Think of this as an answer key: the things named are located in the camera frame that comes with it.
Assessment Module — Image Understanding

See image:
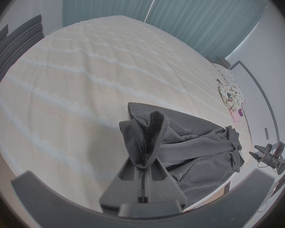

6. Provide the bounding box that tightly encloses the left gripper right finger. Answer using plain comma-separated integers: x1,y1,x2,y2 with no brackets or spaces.
145,157,187,210

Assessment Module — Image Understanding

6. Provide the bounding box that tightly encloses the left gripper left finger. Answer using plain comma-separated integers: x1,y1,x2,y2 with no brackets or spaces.
99,159,143,210

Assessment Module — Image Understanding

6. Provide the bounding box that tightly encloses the black T-shirt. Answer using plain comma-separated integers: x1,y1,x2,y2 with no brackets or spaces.
119,102,245,206

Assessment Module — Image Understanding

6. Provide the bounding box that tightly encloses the bed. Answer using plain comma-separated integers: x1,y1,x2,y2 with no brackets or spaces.
0,14,279,211

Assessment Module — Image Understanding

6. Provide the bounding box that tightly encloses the pink garment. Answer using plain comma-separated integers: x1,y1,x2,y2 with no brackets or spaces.
230,108,242,123

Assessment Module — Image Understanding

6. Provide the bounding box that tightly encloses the white printed pillow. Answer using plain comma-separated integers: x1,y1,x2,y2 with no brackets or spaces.
214,64,246,104

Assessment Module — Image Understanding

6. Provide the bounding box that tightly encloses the grey bedside table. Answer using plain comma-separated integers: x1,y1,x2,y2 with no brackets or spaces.
205,56,229,68

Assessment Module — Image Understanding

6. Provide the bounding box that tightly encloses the blue-green curtain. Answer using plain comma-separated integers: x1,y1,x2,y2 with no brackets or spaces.
145,0,267,59
62,0,163,28

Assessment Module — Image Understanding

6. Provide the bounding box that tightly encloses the black chest of drawers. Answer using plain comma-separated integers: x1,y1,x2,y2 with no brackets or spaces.
0,14,44,84

